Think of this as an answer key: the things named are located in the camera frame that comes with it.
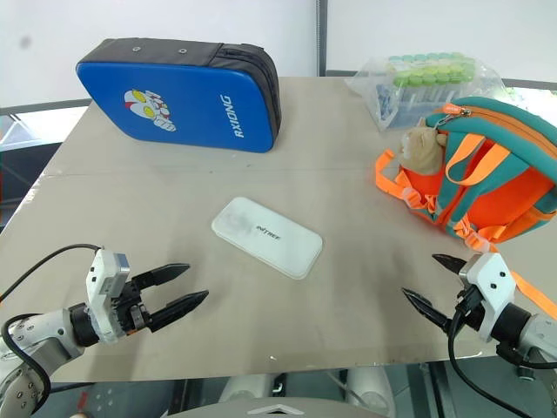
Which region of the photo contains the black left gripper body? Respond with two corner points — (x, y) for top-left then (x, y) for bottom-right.
(110, 277), (154, 339)

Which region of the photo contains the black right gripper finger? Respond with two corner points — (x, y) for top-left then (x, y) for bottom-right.
(400, 287), (453, 336)
(431, 253), (469, 280)

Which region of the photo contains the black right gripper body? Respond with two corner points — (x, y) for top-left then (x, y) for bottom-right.
(449, 280), (486, 335)

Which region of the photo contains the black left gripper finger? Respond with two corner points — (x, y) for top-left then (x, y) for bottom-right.
(149, 290), (210, 334)
(131, 262), (191, 293)

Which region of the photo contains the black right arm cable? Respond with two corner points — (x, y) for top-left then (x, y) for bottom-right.
(446, 300), (536, 418)

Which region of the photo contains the clear plastic bag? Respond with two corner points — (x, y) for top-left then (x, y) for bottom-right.
(343, 51), (508, 134)

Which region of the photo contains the grey vertical post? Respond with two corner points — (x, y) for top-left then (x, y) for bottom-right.
(317, 0), (328, 78)

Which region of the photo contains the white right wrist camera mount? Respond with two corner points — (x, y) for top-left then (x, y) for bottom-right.
(458, 252), (517, 343)

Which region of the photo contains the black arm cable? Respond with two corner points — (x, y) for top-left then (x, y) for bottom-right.
(446, 300), (536, 418)
(0, 243), (102, 306)

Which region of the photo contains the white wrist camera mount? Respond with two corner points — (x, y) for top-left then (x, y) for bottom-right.
(458, 252), (517, 343)
(84, 247), (131, 344)

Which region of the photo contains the orange and teal backpack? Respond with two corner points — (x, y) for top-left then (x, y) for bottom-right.
(374, 96), (557, 323)

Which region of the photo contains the white power bank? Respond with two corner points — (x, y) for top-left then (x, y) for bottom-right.
(211, 196), (324, 280)

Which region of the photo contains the grey rounded robot chest cover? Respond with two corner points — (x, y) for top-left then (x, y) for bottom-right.
(168, 395), (391, 418)

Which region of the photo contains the beige plush cat charm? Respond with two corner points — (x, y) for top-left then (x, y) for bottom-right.
(399, 119), (448, 176)

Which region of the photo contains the white rounded robot leg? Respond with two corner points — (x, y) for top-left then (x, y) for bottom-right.
(346, 365), (396, 418)
(217, 372), (279, 404)

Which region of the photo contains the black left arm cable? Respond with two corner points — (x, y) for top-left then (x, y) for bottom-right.
(0, 243), (102, 306)

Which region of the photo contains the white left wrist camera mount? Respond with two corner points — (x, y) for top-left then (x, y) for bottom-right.
(84, 247), (131, 344)

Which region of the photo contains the blue pencil case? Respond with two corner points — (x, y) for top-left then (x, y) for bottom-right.
(76, 37), (282, 154)

